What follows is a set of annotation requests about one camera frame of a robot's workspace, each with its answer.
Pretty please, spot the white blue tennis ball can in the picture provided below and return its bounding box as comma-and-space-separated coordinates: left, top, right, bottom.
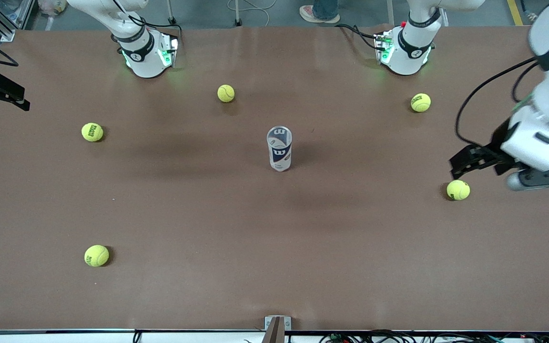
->
266, 125, 293, 172

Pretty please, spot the person in blue jeans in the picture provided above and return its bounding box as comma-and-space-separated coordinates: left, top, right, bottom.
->
299, 0, 341, 24

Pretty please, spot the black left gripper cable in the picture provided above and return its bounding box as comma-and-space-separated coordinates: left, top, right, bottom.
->
455, 56, 540, 146

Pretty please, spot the black left arm base cable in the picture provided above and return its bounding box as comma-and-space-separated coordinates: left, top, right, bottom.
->
335, 23, 383, 51

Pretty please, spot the black cable bundle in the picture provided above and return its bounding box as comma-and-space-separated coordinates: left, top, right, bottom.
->
320, 329, 549, 343

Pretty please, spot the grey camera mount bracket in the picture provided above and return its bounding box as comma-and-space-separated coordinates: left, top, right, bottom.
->
261, 315, 292, 343

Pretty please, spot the white floor cable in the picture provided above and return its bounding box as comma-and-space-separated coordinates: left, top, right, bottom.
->
227, 0, 271, 27

